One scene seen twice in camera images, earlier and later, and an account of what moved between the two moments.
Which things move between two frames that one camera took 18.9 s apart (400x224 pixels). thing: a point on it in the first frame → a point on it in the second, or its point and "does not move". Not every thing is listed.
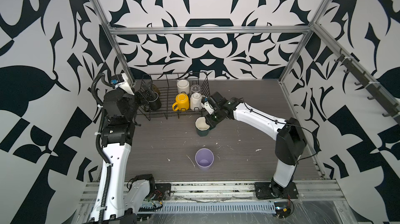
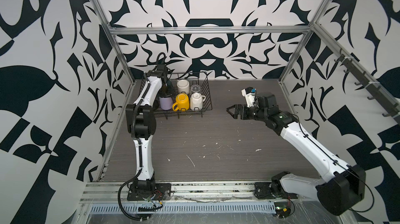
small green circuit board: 283,209 does not move
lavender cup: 204,158 → 166,103
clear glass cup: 195,88 does not move
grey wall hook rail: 377,93 does not move
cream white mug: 196,101 does not move
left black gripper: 148,96 → 167,96
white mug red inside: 183,85 does not move
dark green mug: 202,127 → 170,88
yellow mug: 182,100 does not move
